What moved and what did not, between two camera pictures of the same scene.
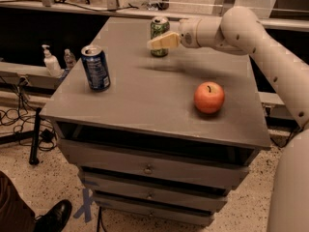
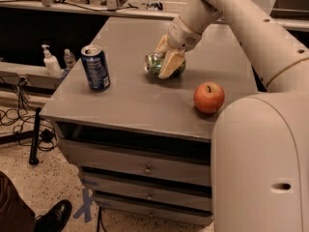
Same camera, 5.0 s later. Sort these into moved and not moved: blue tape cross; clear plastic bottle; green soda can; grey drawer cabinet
Moved: green soda can
Not moved: blue tape cross; clear plastic bottle; grey drawer cabinet
